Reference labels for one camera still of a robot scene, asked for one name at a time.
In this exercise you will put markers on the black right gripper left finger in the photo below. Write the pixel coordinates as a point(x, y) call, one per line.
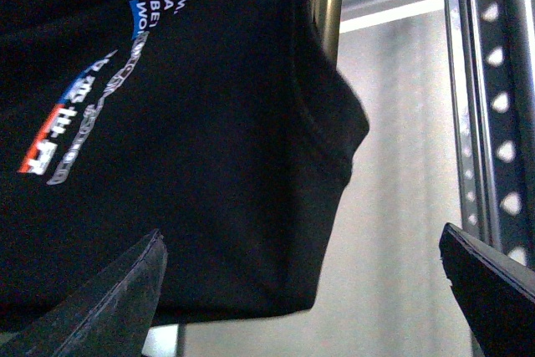
point(110, 315)

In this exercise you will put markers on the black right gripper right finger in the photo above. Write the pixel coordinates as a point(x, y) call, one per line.
point(494, 292)

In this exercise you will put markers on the black printed t-shirt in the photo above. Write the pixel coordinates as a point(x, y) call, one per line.
point(219, 122)

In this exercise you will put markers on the dark grey clothes rack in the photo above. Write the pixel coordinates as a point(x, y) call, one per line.
point(491, 60)

